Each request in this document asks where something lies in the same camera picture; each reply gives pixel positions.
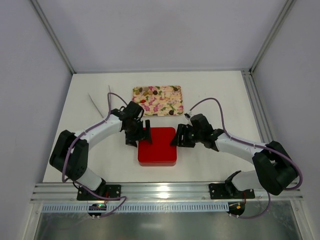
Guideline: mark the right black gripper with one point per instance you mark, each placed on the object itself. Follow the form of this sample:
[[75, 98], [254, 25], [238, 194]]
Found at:
[[185, 135]]

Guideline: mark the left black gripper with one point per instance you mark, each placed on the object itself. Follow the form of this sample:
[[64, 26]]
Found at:
[[138, 133]]

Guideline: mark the red box lid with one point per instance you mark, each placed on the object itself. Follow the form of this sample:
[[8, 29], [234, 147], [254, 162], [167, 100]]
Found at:
[[160, 149]]

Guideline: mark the metal tongs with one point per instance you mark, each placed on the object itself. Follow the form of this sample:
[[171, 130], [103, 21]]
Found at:
[[99, 99]]

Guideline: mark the red chocolate box with insert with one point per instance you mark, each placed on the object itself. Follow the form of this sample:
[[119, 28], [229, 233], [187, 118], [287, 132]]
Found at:
[[157, 163]]

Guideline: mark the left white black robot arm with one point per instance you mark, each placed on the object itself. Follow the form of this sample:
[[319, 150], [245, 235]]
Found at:
[[71, 151]]

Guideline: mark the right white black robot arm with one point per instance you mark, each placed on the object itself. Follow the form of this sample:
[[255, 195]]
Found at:
[[272, 172]]

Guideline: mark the floral rectangular tray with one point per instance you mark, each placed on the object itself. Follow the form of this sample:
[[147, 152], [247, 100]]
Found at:
[[159, 100]]

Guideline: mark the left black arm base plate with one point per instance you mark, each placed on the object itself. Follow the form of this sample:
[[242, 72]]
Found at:
[[110, 192]]

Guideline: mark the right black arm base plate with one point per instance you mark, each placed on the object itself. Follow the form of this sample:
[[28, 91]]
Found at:
[[217, 191]]

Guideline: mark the aluminium right side rail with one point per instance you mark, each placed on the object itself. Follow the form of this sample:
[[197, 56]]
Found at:
[[263, 126]]

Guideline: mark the aluminium rail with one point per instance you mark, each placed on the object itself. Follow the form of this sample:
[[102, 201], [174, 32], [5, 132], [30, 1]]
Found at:
[[263, 126], [134, 191]]

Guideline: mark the aluminium front rail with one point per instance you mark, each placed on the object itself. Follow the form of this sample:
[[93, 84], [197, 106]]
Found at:
[[134, 191]]

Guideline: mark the slotted grey cable duct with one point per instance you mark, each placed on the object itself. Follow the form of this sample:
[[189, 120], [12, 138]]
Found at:
[[136, 207]]

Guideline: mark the right aluminium frame post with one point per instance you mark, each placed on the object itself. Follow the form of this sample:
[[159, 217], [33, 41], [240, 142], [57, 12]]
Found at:
[[279, 21]]

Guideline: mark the aluminium frame post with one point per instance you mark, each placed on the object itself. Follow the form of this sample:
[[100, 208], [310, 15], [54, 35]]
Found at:
[[279, 21], [52, 35]]

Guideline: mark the left aluminium frame post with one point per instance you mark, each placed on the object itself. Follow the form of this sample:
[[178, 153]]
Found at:
[[52, 35]]

